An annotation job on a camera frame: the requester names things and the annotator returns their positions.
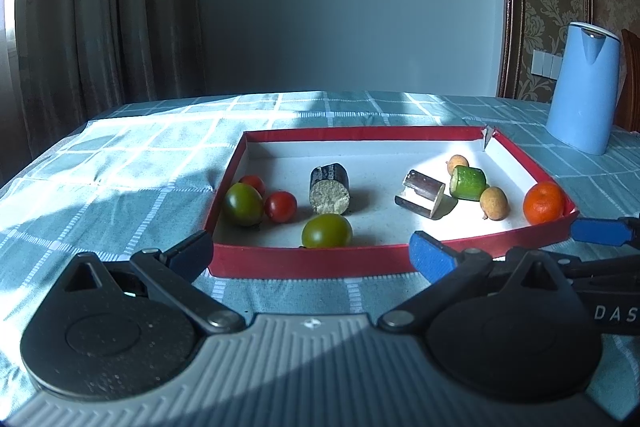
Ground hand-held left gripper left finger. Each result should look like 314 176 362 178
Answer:
60 229 247 336

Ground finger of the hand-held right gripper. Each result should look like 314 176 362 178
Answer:
570 217 640 250
542 249 640 289

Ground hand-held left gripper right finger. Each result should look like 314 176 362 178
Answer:
377 231 576 334

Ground red shallow cardboard box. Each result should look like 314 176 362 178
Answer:
204 125 581 280

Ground green cucumber piece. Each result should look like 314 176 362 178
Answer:
449 165 487 202

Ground red cherry tomato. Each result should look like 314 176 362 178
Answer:
239 175 267 198
264 191 299 224

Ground green tomato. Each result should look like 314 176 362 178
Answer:
301 213 354 250
222 182 265 228

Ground dark sugarcane piece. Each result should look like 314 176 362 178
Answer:
309 163 351 215

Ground orange mandarin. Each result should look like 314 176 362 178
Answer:
523 182 566 224

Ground teal checked tablecloth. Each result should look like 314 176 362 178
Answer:
0 90 640 427

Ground blue electric kettle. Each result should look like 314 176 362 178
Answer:
545 22 622 156

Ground wooden chair back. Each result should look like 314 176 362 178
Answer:
617 28 640 130

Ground patterned brown curtain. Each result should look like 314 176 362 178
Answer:
0 0 206 178

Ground white wall switch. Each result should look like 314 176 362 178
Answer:
531 49 564 81

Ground wooden wall frame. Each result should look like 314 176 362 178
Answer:
497 0 526 100

